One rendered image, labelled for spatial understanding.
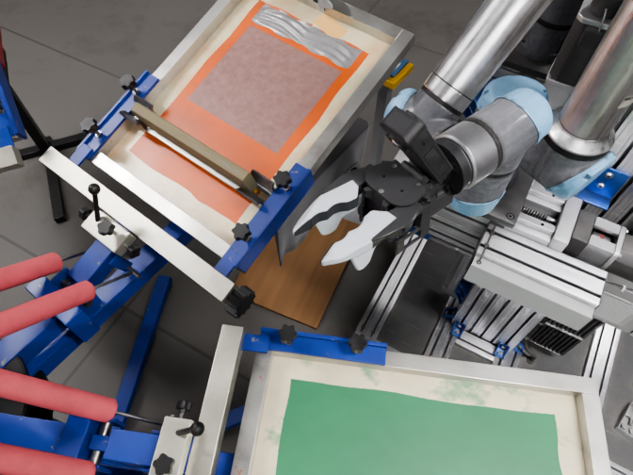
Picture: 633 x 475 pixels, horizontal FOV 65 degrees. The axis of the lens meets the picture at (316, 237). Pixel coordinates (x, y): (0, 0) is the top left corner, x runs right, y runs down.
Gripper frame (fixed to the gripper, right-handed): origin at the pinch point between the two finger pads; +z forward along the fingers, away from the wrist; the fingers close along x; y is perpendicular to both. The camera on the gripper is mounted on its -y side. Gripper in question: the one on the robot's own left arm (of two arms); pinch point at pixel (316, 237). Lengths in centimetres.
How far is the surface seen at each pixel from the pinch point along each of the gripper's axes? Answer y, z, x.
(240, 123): 45, -26, 77
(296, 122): 45, -37, 66
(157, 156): 50, -3, 86
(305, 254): 154, -51, 99
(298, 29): 34, -55, 89
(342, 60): 37, -58, 71
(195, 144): 40, -10, 71
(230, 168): 42, -13, 59
